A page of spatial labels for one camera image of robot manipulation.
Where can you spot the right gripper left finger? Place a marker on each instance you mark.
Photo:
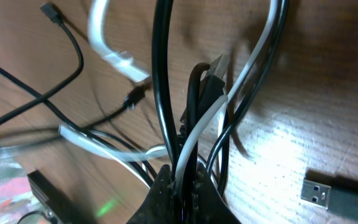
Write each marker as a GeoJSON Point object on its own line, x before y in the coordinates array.
{"type": "Point", "coordinates": [157, 208]}

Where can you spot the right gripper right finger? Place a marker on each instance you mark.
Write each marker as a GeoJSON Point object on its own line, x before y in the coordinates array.
{"type": "Point", "coordinates": [207, 206]}

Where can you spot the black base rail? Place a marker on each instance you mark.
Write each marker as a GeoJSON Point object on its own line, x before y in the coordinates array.
{"type": "Point", "coordinates": [58, 207]}

